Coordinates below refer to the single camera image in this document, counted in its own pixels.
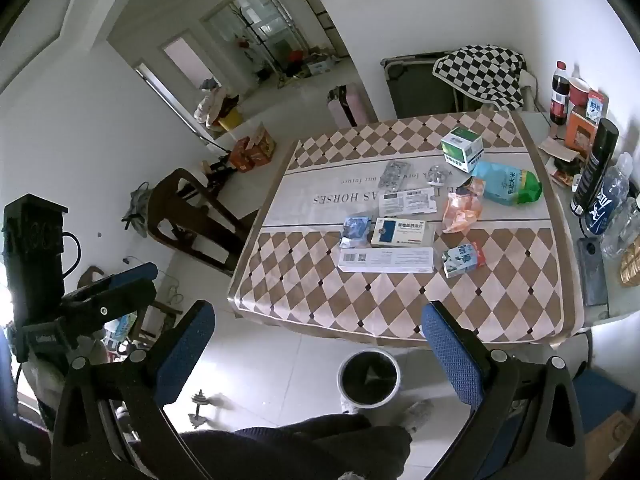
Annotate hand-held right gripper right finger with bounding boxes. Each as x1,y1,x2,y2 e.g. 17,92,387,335
421,301,586,480

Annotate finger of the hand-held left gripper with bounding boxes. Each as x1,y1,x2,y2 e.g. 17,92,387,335
62,262,159,312
64,280,159,334

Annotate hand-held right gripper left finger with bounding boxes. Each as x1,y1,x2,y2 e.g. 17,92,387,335
50,301,217,480

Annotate small blue milk carton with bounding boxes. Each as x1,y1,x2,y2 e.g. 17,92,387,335
441,242,487,279

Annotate long white box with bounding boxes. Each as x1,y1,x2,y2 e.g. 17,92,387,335
338,247,435,274

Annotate blue white medicine box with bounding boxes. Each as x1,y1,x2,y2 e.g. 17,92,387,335
371,217,437,248

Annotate orange plastic wrapper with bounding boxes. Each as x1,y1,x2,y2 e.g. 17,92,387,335
441,178,487,234

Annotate blue packet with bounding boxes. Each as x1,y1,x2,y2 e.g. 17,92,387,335
340,216,373,249

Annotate green blue rice bag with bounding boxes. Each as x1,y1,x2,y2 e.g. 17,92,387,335
471,160,543,207

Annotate green white carton box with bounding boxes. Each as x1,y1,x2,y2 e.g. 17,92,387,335
440,127,485,172

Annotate small dumbbell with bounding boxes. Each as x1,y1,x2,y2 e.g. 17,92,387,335
187,389,223,428

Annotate grey cloth bag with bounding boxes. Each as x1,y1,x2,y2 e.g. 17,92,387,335
122,182,153,238

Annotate grey fuzzy slipper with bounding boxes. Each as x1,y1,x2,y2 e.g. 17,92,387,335
400,400,435,433

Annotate dark wooden chair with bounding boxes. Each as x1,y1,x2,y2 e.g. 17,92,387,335
147,167,251,276

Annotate brown checkered tablecloth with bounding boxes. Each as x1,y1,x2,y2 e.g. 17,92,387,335
227,110,586,346

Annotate person's dark trousers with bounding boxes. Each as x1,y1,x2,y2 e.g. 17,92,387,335
175,412,413,480

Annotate dark phone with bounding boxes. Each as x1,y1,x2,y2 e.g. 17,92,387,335
577,237,610,307

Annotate orange gift box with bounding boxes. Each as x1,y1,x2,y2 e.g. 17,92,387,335
230,125,277,173

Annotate yellow bag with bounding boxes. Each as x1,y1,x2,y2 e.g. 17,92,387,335
217,109,245,133

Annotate pile of clothes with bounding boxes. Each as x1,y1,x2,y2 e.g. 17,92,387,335
194,79,241,131

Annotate cardboard box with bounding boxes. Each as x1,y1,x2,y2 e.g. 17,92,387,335
580,410,638,480

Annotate large silver blister pack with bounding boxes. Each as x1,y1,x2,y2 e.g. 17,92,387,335
379,161,414,191

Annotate brown textured object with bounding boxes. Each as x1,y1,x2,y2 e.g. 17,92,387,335
619,242,640,286

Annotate clear plastic bottle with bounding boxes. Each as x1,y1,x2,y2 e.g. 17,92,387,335
600,197,640,260

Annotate blue label water bottle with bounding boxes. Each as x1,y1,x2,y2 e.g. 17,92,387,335
585,152,635,236

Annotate brown cardboard piece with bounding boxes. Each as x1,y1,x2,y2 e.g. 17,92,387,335
537,135,576,161

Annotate dark green folding bed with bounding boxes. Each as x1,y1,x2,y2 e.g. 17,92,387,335
381,52,468,120

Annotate pink suitcase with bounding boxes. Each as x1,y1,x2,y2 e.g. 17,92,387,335
327,84,376,128

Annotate cola bottle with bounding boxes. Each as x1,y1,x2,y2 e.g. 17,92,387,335
550,61,571,126

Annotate black white checkered cloth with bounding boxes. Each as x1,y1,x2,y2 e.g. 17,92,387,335
432,45,528,112

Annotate red paper cup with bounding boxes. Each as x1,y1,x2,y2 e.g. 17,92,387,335
569,78,592,108

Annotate glass sliding door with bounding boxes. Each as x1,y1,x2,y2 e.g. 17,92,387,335
200,0,311,96

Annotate black cable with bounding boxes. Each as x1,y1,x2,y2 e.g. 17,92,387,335
61,231,82,278

